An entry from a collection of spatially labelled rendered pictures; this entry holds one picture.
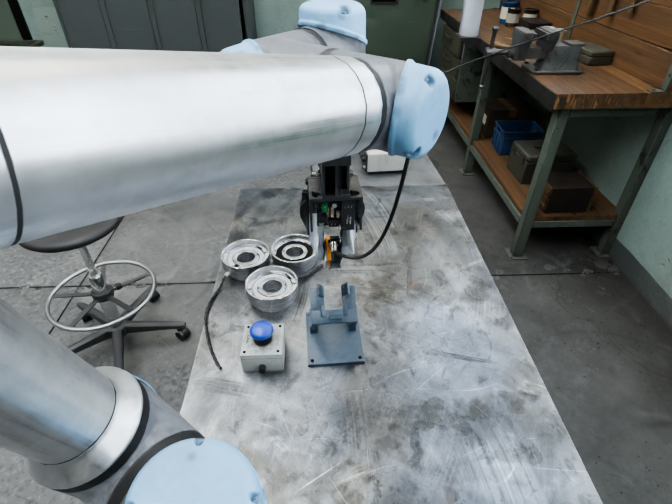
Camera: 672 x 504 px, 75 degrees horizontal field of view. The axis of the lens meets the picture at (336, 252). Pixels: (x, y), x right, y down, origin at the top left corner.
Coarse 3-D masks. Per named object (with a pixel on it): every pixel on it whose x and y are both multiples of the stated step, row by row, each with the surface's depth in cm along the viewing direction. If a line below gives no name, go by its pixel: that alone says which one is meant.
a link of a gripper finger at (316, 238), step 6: (312, 216) 65; (318, 228) 66; (312, 234) 67; (318, 234) 67; (312, 240) 68; (318, 240) 68; (312, 246) 68; (318, 246) 68; (318, 252) 69; (324, 252) 70
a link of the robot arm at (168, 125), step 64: (0, 64) 15; (64, 64) 17; (128, 64) 19; (192, 64) 21; (256, 64) 24; (320, 64) 28; (384, 64) 34; (0, 128) 14; (64, 128) 16; (128, 128) 18; (192, 128) 20; (256, 128) 23; (320, 128) 27; (384, 128) 34; (0, 192) 15; (64, 192) 16; (128, 192) 19; (192, 192) 22
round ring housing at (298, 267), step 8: (280, 240) 100; (288, 240) 101; (296, 240) 101; (304, 240) 101; (272, 248) 97; (288, 248) 99; (296, 248) 99; (304, 248) 98; (272, 256) 95; (288, 256) 96; (312, 256) 94; (280, 264) 94; (288, 264) 93; (296, 264) 93; (304, 264) 94; (312, 264) 95; (296, 272) 95; (304, 272) 96
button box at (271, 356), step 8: (248, 328) 77; (280, 328) 77; (248, 336) 76; (272, 336) 76; (280, 336) 76; (248, 344) 74; (256, 344) 74; (264, 344) 74; (272, 344) 74; (280, 344) 74; (240, 352) 73; (248, 352) 73; (256, 352) 73; (264, 352) 73; (272, 352) 73; (280, 352) 73; (248, 360) 73; (256, 360) 73; (264, 360) 73; (272, 360) 74; (280, 360) 74; (248, 368) 75; (256, 368) 75; (264, 368) 74; (272, 368) 75; (280, 368) 75
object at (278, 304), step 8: (256, 272) 90; (264, 272) 92; (272, 272) 92; (280, 272) 92; (288, 272) 91; (248, 280) 88; (256, 280) 90; (264, 280) 90; (272, 280) 90; (280, 280) 90; (296, 280) 88; (248, 288) 88; (264, 288) 90; (272, 288) 91; (280, 288) 91; (296, 288) 87; (248, 296) 86; (272, 296) 86; (288, 296) 85; (296, 296) 88; (256, 304) 85; (264, 304) 84; (272, 304) 84; (280, 304) 85; (288, 304) 86; (272, 312) 86
